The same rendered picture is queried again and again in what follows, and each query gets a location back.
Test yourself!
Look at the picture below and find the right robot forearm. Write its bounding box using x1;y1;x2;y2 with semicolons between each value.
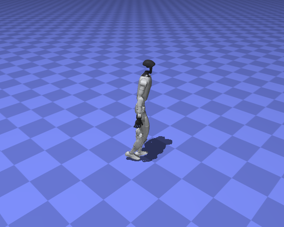
137;97;143;118

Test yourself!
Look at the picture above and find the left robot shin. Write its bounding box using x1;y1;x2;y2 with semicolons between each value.
136;134;142;153

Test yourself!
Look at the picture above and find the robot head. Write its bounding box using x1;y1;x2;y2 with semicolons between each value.
141;60;155;77

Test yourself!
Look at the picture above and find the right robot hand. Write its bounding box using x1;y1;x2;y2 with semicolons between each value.
134;114;143;128

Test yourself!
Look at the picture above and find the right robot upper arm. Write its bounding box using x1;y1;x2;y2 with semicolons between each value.
137;79;148;100

